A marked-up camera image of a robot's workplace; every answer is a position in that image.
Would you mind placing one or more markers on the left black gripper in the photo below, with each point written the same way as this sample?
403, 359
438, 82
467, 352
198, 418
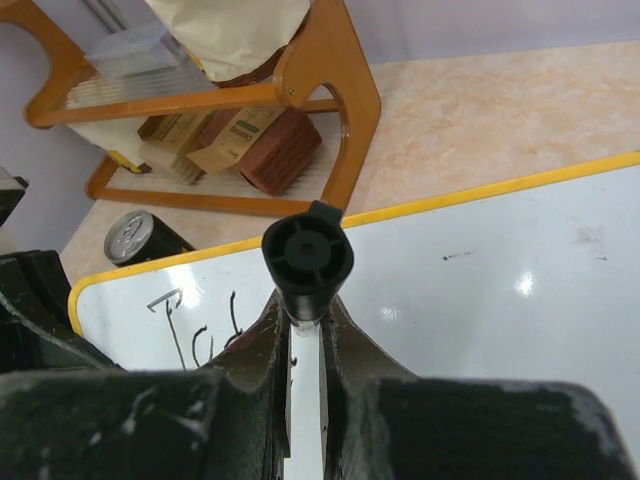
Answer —
36, 330

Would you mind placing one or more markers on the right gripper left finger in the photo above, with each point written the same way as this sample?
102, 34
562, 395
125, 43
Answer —
225, 420

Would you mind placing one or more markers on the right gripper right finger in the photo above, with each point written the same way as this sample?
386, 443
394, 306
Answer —
382, 421

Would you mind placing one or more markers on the white black marker pen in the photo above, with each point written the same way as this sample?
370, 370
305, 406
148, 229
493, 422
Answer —
309, 258

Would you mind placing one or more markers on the yellow framed whiteboard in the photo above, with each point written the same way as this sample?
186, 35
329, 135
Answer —
535, 278

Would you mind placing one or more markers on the black drink can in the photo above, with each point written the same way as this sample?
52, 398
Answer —
140, 236

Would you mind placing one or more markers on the white flour bag left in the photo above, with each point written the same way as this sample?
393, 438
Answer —
118, 138

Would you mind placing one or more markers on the tan brown box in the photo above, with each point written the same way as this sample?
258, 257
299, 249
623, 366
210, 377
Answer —
166, 142

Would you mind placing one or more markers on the reddish brown packet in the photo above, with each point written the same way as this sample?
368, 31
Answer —
268, 146

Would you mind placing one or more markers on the clear plastic container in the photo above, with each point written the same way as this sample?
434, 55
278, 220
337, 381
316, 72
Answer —
146, 49

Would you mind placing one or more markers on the cream paper bag right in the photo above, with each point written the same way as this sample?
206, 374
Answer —
231, 38

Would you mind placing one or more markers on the wooden three tier shelf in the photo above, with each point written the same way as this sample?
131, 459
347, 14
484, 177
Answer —
323, 69

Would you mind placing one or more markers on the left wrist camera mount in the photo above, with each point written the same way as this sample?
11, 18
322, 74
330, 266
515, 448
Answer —
12, 190

